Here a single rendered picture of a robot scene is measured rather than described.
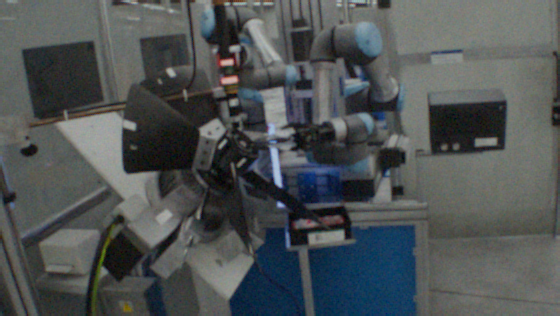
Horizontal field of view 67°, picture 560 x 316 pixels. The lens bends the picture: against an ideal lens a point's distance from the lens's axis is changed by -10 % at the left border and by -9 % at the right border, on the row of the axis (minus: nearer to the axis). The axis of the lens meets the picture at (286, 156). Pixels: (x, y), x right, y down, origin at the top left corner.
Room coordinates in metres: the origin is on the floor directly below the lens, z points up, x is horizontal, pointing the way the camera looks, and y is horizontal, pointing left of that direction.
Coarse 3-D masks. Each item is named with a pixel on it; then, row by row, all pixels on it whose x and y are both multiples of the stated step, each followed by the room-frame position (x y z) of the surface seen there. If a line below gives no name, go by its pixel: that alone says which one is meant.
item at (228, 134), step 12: (228, 132) 1.23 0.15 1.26; (240, 132) 1.28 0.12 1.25; (216, 144) 1.23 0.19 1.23; (228, 144) 1.20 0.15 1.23; (240, 144) 1.24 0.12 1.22; (252, 144) 1.28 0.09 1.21; (216, 156) 1.21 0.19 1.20; (228, 156) 1.19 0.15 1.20; (240, 156) 1.19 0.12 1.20; (252, 156) 1.21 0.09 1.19; (216, 168) 1.22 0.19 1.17; (228, 168) 1.20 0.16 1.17; (240, 168) 1.21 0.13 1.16; (216, 180) 1.20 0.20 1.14; (228, 192) 1.23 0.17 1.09
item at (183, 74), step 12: (168, 72) 1.41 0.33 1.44; (180, 72) 1.43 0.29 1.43; (192, 72) 1.44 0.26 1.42; (204, 72) 1.46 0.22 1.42; (144, 84) 1.35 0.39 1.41; (156, 84) 1.37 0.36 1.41; (168, 84) 1.38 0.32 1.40; (180, 84) 1.39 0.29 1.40; (192, 84) 1.40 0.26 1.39; (204, 84) 1.41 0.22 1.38; (168, 96) 1.35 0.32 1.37; (204, 96) 1.38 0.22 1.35; (180, 108) 1.33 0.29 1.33; (192, 108) 1.34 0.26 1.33; (204, 108) 1.34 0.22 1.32; (216, 108) 1.35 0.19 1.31; (192, 120) 1.32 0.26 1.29; (204, 120) 1.32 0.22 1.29
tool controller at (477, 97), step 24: (432, 96) 1.53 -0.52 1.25; (456, 96) 1.50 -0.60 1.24; (480, 96) 1.46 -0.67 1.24; (504, 96) 1.43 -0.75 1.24; (432, 120) 1.48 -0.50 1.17; (456, 120) 1.46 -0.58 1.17; (480, 120) 1.44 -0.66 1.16; (504, 120) 1.42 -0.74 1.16; (432, 144) 1.51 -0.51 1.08; (456, 144) 1.46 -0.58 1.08; (480, 144) 1.46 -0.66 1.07; (504, 144) 1.44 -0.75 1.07
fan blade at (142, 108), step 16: (128, 96) 1.06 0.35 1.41; (144, 96) 1.10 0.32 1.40; (128, 112) 1.04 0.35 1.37; (144, 112) 1.07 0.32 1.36; (160, 112) 1.11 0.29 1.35; (176, 112) 1.15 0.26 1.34; (144, 128) 1.06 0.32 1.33; (160, 128) 1.09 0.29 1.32; (176, 128) 1.13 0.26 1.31; (192, 128) 1.17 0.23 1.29; (128, 144) 1.01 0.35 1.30; (144, 144) 1.05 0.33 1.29; (160, 144) 1.08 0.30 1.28; (176, 144) 1.12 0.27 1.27; (192, 144) 1.16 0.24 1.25; (128, 160) 1.00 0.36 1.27; (144, 160) 1.04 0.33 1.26; (160, 160) 1.07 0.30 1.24; (176, 160) 1.11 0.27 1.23; (192, 160) 1.15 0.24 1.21
